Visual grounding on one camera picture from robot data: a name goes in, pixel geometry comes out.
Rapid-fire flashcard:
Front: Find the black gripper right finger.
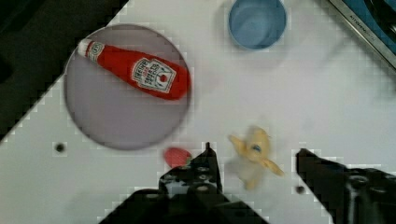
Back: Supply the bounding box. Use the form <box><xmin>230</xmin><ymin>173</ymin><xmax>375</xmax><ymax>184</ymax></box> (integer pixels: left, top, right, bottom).
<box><xmin>296</xmin><ymin>148</ymin><xmax>396</xmax><ymax>224</ymax></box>

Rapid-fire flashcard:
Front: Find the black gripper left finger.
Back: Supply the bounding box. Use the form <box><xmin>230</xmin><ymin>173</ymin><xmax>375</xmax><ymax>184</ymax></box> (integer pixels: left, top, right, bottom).
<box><xmin>99</xmin><ymin>144</ymin><xmax>268</xmax><ymax>224</ymax></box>

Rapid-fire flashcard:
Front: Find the yellow plush peeled banana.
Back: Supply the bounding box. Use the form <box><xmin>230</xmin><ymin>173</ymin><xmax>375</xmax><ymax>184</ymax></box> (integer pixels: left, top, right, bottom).
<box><xmin>228</xmin><ymin>126</ymin><xmax>284</xmax><ymax>190</ymax></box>

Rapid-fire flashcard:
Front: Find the black steel toaster oven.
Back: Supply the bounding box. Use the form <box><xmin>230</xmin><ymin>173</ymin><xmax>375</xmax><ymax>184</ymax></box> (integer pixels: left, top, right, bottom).
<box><xmin>327</xmin><ymin>0</ymin><xmax>396</xmax><ymax>69</ymax></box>

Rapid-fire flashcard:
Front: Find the red toy strawberry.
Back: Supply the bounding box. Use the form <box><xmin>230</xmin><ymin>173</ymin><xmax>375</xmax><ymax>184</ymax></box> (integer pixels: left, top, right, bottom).
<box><xmin>163</xmin><ymin>147</ymin><xmax>191</xmax><ymax>168</ymax></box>

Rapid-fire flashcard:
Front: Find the red plush ketchup bottle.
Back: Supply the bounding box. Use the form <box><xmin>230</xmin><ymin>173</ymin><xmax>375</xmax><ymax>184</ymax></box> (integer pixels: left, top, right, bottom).
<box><xmin>78</xmin><ymin>38</ymin><xmax>191</xmax><ymax>100</ymax></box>

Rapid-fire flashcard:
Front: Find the grey round plate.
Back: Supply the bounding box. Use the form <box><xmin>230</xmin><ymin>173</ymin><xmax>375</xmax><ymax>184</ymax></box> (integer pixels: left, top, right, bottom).
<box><xmin>64</xmin><ymin>24</ymin><xmax>191</xmax><ymax>150</ymax></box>

